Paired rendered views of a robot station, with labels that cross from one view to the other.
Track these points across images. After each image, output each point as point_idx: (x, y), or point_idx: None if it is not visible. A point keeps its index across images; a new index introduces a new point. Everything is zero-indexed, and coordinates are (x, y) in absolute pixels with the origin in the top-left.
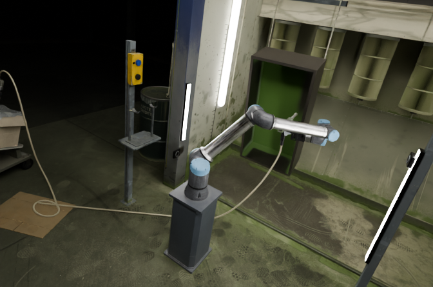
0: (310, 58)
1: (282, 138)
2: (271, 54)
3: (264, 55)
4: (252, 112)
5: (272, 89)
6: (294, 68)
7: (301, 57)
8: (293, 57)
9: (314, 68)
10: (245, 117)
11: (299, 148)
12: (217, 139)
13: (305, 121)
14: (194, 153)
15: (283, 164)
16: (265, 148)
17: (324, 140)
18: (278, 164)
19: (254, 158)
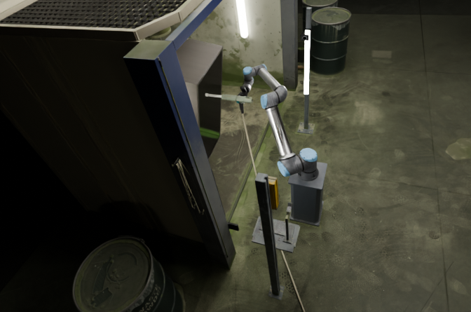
0: (189, 46)
1: (243, 107)
2: (186, 70)
3: (191, 75)
4: (277, 99)
5: None
6: (215, 59)
7: (187, 51)
8: (189, 56)
9: (217, 46)
10: (276, 107)
11: (208, 115)
12: (285, 139)
13: (216, 90)
14: (291, 163)
15: (204, 139)
16: None
17: (253, 79)
18: (205, 144)
19: None
